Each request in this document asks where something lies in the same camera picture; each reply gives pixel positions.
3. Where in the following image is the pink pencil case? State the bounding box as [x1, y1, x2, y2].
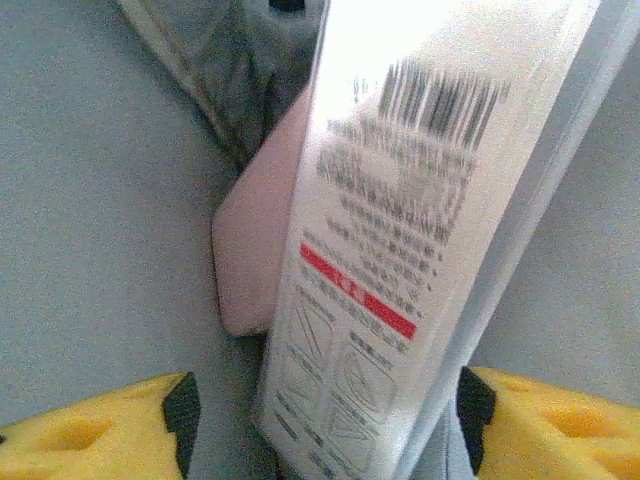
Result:
[212, 84, 314, 337]

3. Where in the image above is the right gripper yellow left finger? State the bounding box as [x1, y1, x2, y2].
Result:
[0, 370, 201, 480]

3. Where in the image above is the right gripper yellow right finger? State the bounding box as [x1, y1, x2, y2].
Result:
[457, 366, 640, 480]

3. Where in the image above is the white packaged ruler set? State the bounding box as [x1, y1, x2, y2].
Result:
[249, 0, 640, 480]

